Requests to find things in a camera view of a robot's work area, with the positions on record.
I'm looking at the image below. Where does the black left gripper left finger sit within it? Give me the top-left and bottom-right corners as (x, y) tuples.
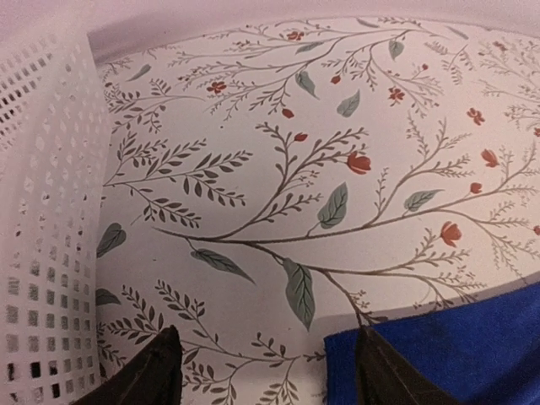
(78, 326), (182, 405)

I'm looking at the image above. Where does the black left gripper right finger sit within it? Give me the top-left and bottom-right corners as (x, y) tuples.
(355, 327), (459, 405)

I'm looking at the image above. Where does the blue towel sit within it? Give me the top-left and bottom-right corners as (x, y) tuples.
(324, 283), (539, 404)

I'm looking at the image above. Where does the white plastic basket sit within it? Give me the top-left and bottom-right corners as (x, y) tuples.
(1, 35), (111, 404)

